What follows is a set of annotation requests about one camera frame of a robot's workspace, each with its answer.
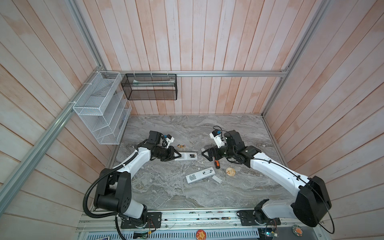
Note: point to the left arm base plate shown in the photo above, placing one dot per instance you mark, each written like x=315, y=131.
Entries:
x=152, y=220

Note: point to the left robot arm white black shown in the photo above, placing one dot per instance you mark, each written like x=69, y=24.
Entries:
x=114, y=186

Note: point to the round wooden coaster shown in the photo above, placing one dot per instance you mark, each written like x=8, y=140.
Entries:
x=231, y=172

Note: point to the round badge right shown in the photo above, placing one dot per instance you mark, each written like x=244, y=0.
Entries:
x=297, y=230

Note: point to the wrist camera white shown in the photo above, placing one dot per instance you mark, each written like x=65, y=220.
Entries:
x=216, y=136
x=167, y=140

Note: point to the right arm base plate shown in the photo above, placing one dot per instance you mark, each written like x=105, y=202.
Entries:
x=256, y=218

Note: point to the white battery cover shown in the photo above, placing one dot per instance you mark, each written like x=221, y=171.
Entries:
x=218, y=180

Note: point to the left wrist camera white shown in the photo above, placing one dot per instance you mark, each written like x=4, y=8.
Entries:
x=167, y=140

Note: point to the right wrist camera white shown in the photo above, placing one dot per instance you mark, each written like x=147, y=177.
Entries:
x=216, y=136

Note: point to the aluminium front rail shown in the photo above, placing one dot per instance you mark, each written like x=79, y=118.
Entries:
x=184, y=219

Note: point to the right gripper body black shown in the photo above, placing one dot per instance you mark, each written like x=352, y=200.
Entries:
x=223, y=151

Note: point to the black wire mesh basket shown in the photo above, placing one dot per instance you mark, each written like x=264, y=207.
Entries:
x=150, y=87

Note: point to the white wire mesh shelf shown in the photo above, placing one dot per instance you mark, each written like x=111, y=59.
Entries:
x=103, y=108

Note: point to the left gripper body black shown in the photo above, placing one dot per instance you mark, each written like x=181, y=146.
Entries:
x=164, y=154

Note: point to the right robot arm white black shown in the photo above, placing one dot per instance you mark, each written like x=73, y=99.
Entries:
x=312, y=201

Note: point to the white remote control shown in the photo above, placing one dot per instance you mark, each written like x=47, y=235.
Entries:
x=188, y=156
x=200, y=175

